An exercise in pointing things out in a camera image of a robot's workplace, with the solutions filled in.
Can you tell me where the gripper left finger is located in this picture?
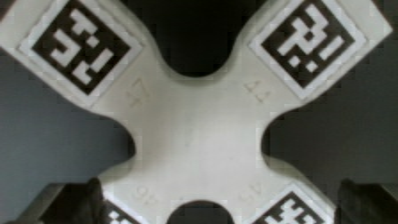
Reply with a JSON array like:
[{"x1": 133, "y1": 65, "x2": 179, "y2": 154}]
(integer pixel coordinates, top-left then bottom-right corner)
[{"x1": 23, "y1": 178, "x2": 105, "y2": 224}]

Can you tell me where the white cross-shaped table base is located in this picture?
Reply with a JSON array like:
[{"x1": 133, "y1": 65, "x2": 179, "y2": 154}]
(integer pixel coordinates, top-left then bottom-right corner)
[{"x1": 0, "y1": 0, "x2": 393, "y2": 224}]

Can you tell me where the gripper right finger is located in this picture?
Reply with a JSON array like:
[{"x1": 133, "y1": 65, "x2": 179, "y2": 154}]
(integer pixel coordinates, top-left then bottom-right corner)
[{"x1": 336, "y1": 179, "x2": 398, "y2": 224}]

